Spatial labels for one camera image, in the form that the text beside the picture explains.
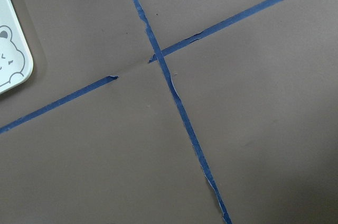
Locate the cream bear tray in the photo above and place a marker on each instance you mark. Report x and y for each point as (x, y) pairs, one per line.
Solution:
(16, 59)

